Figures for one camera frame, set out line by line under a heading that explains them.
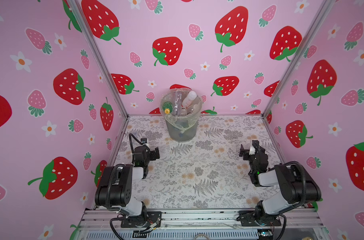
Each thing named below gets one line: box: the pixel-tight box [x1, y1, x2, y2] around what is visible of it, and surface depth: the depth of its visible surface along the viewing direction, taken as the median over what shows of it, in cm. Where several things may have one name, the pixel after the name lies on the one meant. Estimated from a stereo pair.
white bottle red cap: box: [182, 91, 197, 108], surface depth 95 cm
